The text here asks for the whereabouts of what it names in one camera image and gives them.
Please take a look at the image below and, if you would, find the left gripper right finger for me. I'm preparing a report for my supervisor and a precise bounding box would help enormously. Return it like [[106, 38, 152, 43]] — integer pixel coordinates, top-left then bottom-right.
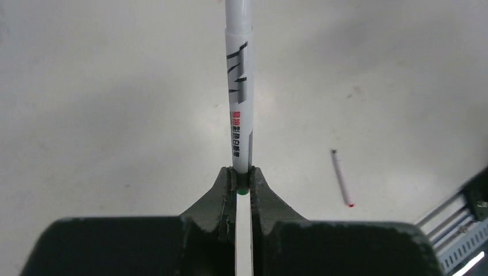
[[250, 167, 443, 275]]

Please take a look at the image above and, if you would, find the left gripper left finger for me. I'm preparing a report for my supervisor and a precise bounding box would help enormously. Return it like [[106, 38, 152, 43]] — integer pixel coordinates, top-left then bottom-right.
[[21, 167, 237, 275]]

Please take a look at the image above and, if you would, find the white pen red end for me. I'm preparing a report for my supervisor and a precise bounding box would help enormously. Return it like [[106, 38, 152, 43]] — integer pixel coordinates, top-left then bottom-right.
[[330, 149, 355, 208]]

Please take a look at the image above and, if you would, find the aluminium frame rail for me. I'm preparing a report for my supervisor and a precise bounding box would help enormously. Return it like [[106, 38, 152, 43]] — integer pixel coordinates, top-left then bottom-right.
[[413, 167, 488, 276]]

